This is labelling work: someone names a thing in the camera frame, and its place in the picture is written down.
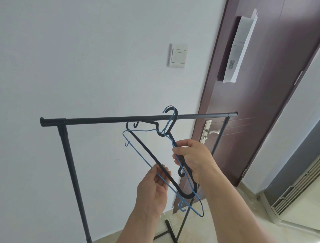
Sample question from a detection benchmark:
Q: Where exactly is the blue wire clothes hanger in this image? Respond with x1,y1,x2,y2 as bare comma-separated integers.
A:
122,107,204,217

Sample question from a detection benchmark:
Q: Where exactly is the person's left forearm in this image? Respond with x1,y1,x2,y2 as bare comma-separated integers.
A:
117,209,162,243

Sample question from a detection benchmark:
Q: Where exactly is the person's right forearm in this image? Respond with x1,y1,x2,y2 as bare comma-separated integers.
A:
199,168,253,243

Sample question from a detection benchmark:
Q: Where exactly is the black plastic clothes hanger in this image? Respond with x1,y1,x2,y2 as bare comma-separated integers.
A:
126,105,201,200

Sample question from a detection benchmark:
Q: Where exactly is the beige wall light switch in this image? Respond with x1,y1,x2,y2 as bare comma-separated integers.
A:
168,43,189,68

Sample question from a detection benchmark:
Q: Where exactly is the silver door handle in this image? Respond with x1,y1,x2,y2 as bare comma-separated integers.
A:
200,120,222,144

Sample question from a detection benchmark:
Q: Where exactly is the black metal clothes rack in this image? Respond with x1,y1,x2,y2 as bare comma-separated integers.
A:
40,112,239,243

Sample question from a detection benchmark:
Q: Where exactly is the white paper sheet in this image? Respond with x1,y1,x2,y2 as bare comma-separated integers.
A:
222,9,259,83

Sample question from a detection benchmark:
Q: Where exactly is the person's right hand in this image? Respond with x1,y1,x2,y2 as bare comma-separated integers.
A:
172,139,220,186

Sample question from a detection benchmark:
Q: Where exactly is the person's left hand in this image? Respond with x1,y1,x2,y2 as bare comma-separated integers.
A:
136,164,172,220

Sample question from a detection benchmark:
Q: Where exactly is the white floor air conditioner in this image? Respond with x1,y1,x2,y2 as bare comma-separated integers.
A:
258,155,320,225

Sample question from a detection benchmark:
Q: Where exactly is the dark brown wooden door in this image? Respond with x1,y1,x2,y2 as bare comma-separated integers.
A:
197,0,320,188

